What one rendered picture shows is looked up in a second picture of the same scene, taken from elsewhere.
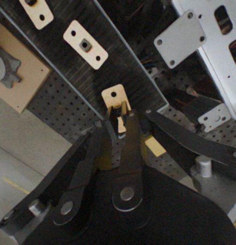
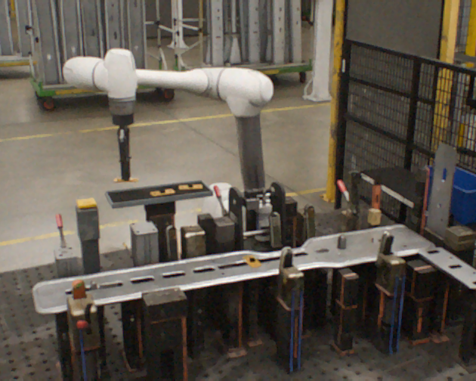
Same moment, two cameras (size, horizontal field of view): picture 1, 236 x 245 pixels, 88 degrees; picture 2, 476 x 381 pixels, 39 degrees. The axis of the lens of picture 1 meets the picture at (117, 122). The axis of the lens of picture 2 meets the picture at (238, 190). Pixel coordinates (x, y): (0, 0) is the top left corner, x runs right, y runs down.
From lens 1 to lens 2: 2.30 m
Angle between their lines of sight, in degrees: 63
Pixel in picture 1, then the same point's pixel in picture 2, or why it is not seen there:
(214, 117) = (65, 252)
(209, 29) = (141, 274)
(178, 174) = not seen: outside the picture
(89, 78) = (147, 191)
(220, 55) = (115, 277)
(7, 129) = not seen: hidden behind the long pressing
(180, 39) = (143, 227)
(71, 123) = (116, 263)
